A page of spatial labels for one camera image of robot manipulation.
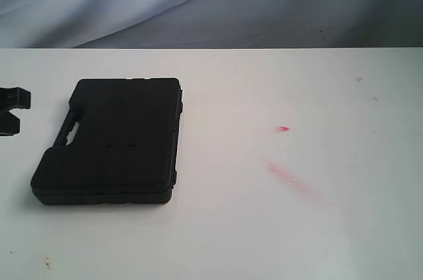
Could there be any white backdrop cloth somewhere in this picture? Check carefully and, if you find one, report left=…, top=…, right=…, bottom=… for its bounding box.
left=1, top=0, right=422, bottom=49

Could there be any black plastic tool case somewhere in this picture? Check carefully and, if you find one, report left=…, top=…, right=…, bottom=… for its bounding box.
left=30, top=78, right=183, bottom=205

